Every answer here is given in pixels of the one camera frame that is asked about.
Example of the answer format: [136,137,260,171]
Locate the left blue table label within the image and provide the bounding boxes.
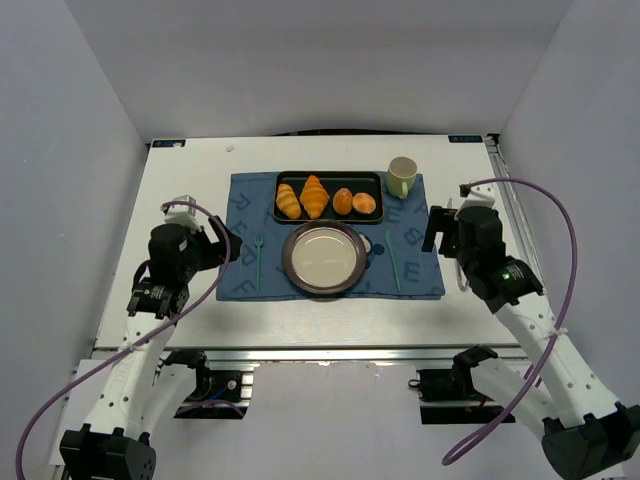
[151,139,186,149]

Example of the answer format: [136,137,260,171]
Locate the metal tongs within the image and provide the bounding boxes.
[446,197,473,293]

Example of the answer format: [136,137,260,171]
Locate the blue letter-print placemat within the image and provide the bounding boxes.
[216,172,445,302]

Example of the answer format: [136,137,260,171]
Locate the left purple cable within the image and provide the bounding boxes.
[14,200,232,480]

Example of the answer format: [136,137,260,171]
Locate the orange striped croissant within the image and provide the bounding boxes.
[299,175,329,220]

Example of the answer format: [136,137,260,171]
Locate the aluminium table side rail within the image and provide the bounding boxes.
[484,133,544,282]

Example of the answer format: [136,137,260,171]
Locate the teal plastic fork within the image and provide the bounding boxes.
[254,233,264,291]

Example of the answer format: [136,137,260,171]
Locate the right blue table label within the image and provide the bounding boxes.
[448,135,484,144]

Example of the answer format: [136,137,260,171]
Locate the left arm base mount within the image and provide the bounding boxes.
[155,350,249,420]

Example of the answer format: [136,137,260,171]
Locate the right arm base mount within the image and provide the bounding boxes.
[407,345,502,425]

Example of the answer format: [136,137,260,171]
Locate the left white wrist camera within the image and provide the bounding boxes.
[161,195,203,232]

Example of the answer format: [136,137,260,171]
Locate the pale striped croissant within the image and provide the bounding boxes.
[276,183,301,220]

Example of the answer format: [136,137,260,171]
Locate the blue table label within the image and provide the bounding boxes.
[151,139,186,149]
[448,135,484,144]

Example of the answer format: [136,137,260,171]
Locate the black rectangular tray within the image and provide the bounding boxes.
[275,171,384,224]

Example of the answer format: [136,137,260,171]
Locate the orange sugared bun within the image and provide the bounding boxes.
[332,188,353,216]

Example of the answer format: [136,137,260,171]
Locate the light green mug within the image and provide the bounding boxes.
[386,157,418,200]

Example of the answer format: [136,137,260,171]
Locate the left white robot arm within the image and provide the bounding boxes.
[59,213,242,479]

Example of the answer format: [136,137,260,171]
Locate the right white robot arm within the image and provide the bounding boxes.
[422,206,639,479]

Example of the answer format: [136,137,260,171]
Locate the dark rimmed white plate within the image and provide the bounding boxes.
[281,220,367,296]

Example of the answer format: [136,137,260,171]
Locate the teal plastic knife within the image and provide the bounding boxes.
[384,230,402,293]

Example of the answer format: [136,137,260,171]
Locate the pale round bun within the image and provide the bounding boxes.
[352,192,377,215]

